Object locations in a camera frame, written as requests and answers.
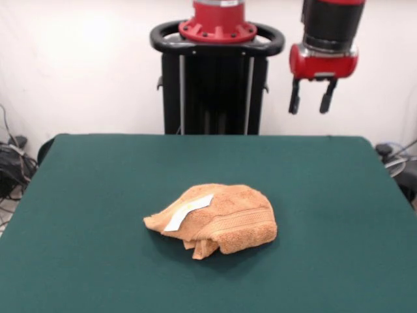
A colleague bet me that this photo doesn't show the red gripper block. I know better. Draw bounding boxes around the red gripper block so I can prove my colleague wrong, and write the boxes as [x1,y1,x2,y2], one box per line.
[288,44,360,115]

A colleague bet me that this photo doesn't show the tan terry towel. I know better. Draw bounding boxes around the tan terry towel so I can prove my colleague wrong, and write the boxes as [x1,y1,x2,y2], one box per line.
[143,184,278,261]

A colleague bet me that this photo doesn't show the dark green table cloth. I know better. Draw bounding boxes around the dark green table cloth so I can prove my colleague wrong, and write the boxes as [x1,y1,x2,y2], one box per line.
[0,133,417,313]

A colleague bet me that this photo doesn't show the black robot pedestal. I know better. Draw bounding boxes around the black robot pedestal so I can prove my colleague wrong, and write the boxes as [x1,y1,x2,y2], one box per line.
[149,20,286,136]

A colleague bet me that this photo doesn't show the grey and blue cables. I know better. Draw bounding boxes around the grey and blue cables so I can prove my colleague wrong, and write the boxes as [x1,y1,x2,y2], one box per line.
[374,140,417,179]

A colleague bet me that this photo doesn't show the black cable tangle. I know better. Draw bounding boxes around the black cable tangle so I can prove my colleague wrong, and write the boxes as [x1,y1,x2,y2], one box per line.
[0,104,39,229]

